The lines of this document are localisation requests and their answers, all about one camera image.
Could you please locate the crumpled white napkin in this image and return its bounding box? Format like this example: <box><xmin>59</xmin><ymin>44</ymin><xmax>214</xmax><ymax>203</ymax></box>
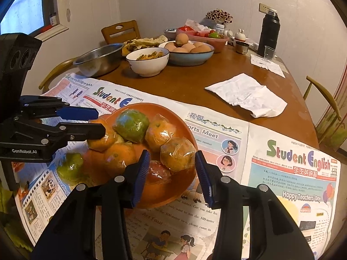
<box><xmin>205</xmin><ymin>73</ymin><xmax>288</xmax><ymax>119</ymax></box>

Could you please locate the flat white napkin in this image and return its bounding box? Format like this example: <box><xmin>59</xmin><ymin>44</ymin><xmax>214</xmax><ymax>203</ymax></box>
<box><xmin>250</xmin><ymin>54</ymin><xmax>286</xmax><ymax>78</ymax></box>

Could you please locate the green cloth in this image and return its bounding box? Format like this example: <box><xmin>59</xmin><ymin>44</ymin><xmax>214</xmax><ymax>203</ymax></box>
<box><xmin>0</xmin><ymin>184</ymin><xmax>36</xmax><ymax>252</ymax></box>

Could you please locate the white plastic bag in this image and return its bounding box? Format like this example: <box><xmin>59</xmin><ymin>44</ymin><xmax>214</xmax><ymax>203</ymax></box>
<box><xmin>185</xmin><ymin>19</ymin><xmax>210</xmax><ymax>31</ymax></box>

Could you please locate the white bowl with cartoon print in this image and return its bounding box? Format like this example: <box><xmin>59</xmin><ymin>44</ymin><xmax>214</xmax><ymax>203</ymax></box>
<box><xmin>125</xmin><ymin>47</ymin><xmax>170</xmax><ymax>77</ymax></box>

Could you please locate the stainless steel bowl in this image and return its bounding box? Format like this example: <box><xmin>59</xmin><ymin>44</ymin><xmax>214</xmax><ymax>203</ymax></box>
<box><xmin>73</xmin><ymin>43</ymin><xmax>125</xmax><ymax>78</ymax></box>

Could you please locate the pile of brown eggs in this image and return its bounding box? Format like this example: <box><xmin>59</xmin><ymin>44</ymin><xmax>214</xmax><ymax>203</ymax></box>
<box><xmin>164</xmin><ymin>32</ymin><xmax>212</xmax><ymax>54</ymax></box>

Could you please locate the small steel cup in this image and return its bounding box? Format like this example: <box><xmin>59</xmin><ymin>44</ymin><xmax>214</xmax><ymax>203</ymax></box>
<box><xmin>235</xmin><ymin>42</ymin><xmax>249</xmax><ymax>55</ymax></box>

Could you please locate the black thermos bottle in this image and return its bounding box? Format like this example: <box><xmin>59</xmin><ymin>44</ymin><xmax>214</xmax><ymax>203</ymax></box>
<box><xmin>257</xmin><ymin>9</ymin><xmax>280</xmax><ymax>57</ymax></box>

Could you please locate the newspaper with balloon picture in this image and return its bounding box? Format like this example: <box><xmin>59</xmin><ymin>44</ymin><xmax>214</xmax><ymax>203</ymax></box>
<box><xmin>123</xmin><ymin>108</ymin><xmax>342</xmax><ymax>260</ymax></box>

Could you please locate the window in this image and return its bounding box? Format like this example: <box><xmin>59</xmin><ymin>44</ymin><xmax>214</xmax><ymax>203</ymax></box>
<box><xmin>0</xmin><ymin>0</ymin><xmax>68</xmax><ymax>41</ymax></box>

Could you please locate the dried flower bouquet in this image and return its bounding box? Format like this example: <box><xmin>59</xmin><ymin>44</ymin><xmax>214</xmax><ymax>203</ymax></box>
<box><xmin>205</xmin><ymin>9</ymin><xmax>233</xmax><ymax>24</ymax></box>

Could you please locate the small red fruit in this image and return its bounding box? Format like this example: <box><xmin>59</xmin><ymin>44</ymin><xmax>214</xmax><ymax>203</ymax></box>
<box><xmin>148</xmin><ymin>160</ymin><xmax>172</xmax><ymax>185</ymax></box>

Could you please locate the clear plastic cup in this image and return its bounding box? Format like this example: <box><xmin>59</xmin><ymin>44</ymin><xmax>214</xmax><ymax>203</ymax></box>
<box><xmin>264</xmin><ymin>45</ymin><xmax>275</xmax><ymax>63</ymax></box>

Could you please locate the orange plastic plate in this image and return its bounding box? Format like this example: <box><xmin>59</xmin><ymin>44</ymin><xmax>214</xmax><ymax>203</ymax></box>
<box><xmin>81</xmin><ymin>103</ymin><xmax>198</xmax><ymax>210</ymax></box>

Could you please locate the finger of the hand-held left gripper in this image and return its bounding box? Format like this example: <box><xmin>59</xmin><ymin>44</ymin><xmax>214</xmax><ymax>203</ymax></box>
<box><xmin>19</xmin><ymin>95</ymin><xmax>98</xmax><ymax>121</ymax></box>
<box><xmin>41</xmin><ymin>123</ymin><xmax>106</xmax><ymax>144</ymax></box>

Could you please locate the wooden chair with cutout back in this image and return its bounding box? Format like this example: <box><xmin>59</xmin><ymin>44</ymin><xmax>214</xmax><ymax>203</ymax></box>
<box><xmin>101</xmin><ymin>20</ymin><xmax>141</xmax><ymax>45</ymax></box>

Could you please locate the pile of fried flatbread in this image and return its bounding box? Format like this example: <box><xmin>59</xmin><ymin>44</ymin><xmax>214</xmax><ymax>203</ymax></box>
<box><xmin>122</xmin><ymin>35</ymin><xmax>169</xmax><ymax>52</ymax></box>

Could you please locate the pink plastic basin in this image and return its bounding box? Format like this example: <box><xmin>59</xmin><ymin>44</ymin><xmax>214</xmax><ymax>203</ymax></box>
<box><xmin>176</xmin><ymin>27</ymin><xmax>229</xmax><ymax>53</ymax></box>

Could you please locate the curved-back wooden chair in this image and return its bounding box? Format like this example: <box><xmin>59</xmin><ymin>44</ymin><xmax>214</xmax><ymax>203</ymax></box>
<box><xmin>303</xmin><ymin>76</ymin><xmax>342</xmax><ymax>144</ymax></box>
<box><xmin>38</xmin><ymin>57</ymin><xmax>82</xmax><ymax>90</ymax></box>

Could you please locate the orange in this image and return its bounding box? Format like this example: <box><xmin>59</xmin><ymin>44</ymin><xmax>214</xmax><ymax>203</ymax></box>
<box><xmin>160</xmin><ymin>138</ymin><xmax>197</xmax><ymax>172</ymax></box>
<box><xmin>145</xmin><ymin>114</ymin><xmax>179</xmax><ymax>152</ymax></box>
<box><xmin>104</xmin><ymin>142</ymin><xmax>137</xmax><ymax>178</ymax></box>
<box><xmin>88</xmin><ymin>119</ymin><xmax>117</xmax><ymax>152</ymax></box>

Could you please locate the newspaper with panda picture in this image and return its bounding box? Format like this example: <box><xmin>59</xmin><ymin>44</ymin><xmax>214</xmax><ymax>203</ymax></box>
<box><xmin>12</xmin><ymin>152</ymin><xmax>103</xmax><ymax>247</ymax></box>

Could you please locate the large green citrus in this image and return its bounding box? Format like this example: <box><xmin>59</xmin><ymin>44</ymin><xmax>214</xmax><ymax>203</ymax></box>
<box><xmin>113</xmin><ymin>109</ymin><xmax>150</xmax><ymax>143</ymax></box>
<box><xmin>56</xmin><ymin>152</ymin><xmax>84</xmax><ymax>185</ymax></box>

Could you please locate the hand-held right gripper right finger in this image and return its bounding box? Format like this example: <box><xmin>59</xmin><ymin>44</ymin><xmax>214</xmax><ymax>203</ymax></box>
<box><xmin>195</xmin><ymin>150</ymin><xmax>311</xmax><ymax>260</ymax></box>

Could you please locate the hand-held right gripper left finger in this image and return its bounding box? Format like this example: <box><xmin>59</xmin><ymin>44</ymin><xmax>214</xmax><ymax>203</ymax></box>
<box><xmin>31</xmin><ymin>149</ymin><xmax>151</xmax><ymax>260</ymax></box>

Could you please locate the blue ceramic bowl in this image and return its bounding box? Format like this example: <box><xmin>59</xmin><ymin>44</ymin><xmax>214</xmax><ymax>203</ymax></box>
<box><xmin>158</xmin><ymin>41</ymin><xmax>215</xmax><ymax>66</ymax></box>

